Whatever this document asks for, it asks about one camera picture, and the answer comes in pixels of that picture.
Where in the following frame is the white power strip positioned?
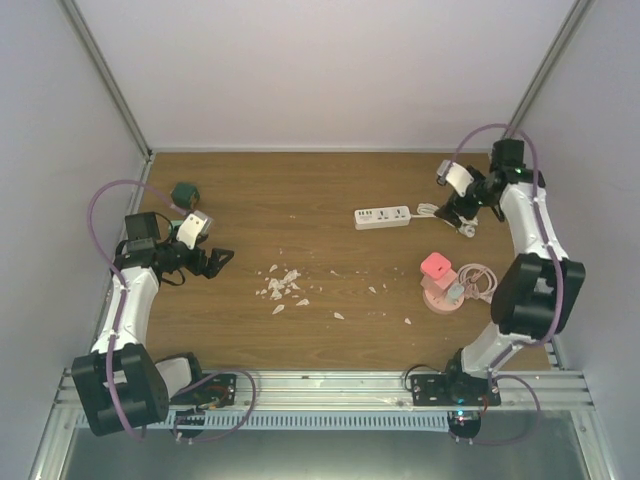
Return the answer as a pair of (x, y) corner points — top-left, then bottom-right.
(354, 206), (412, 231)

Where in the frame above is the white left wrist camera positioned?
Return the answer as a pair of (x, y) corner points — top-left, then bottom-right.
(176, 210), (213, 250)

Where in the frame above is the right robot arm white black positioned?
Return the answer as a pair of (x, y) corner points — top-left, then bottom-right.
(436, 137), (586, 405)

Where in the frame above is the pink round socket tower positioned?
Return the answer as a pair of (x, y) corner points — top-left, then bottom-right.
(421, 270), (464, 315)

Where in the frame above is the white power cord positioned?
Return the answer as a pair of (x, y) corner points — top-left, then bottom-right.
(409, 202), (479, 237)

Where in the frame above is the dark green cube plug adapter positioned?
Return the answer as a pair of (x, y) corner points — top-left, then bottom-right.
(171, 182), (200, 210)

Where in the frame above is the aluminium front rail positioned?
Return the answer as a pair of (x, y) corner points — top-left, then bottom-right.
(54, 368), (594, 412)

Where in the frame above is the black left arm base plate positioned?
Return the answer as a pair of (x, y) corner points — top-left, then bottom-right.
(170, 373), (237, 410)

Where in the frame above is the small grey white plug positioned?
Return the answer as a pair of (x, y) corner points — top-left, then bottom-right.
(446, 283), (465, 303)

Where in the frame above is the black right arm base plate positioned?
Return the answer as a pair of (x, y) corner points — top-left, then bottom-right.
(408, 372), (502, 407)

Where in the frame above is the red pink charger plug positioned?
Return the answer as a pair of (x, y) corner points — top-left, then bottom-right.
(420, 252), (451, 280)

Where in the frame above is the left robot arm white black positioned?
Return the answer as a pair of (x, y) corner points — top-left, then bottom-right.
(71, 211), (234, 437)

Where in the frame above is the slotted grey cable duct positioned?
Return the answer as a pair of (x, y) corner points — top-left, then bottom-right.
(178, 411), (449, 433)

